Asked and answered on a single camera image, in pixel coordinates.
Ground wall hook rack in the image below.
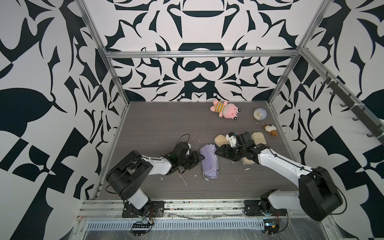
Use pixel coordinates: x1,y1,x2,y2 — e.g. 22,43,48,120
322,72,384,145

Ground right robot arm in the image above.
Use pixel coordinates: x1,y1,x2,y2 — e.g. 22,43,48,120
214,132,348,222

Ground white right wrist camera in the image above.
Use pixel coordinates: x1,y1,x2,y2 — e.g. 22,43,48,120
226,133,238,148

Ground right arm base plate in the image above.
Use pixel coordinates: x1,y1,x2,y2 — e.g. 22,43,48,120
244,200,287,217

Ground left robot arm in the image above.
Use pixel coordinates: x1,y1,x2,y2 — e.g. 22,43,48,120
105,142,205,212

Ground pink plush toy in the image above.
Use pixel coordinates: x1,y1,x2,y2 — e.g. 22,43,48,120
210,100,241,121

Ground blue alarm clock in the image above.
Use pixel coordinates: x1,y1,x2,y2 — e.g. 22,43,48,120
252,108,268,124

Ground brown white plush toy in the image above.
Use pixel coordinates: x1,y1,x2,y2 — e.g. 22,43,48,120
263,124,279,137

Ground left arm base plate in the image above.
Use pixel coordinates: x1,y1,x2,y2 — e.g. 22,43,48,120
122,200,165,218

